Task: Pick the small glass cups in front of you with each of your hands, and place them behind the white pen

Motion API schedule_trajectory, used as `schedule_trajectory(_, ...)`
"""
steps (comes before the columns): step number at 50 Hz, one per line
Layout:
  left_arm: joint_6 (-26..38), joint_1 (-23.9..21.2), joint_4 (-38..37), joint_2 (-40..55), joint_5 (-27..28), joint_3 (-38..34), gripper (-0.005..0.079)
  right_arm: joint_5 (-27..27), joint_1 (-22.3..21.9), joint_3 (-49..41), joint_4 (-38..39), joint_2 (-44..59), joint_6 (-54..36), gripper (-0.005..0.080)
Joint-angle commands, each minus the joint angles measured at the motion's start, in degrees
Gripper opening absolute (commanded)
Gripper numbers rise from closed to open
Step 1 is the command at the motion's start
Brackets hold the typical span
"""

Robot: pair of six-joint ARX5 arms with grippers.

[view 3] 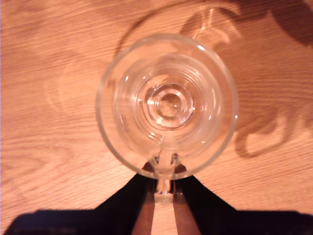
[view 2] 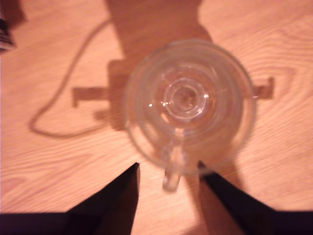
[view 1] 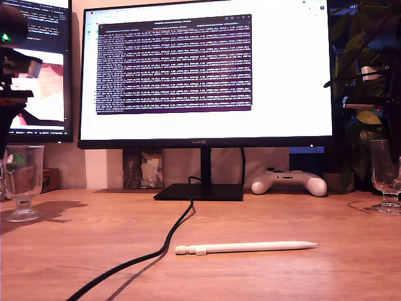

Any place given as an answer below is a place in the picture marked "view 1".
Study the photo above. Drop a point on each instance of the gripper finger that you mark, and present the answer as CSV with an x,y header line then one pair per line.
x,y
7,122
395,131

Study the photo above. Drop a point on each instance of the small footed glass cup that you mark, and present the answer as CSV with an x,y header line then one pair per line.
x,y
23,214
383,175

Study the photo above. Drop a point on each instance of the white stylus pen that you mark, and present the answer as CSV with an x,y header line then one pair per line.
x,y
250,247

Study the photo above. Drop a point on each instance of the green leafy houseplant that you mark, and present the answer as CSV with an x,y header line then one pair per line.
x,y
368,117

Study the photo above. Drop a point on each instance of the black monitor showing code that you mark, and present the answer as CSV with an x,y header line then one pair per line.
x,y
40,94

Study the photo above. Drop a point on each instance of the black planter tray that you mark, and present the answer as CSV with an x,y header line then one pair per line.
x,y
365,185

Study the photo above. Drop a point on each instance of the brown cardboard box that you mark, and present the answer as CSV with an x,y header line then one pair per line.
x,y
51,180

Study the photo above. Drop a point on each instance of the beige plant pot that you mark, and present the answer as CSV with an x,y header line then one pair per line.
x,y
333,182

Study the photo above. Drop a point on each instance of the white game controller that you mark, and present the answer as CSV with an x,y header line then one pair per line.
x,y
314,185

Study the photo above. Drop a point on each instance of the black Huawei computer monitor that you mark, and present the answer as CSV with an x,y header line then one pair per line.
x,y
282,94

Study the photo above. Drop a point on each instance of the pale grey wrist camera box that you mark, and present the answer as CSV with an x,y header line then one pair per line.
x,y
369,75
35,68

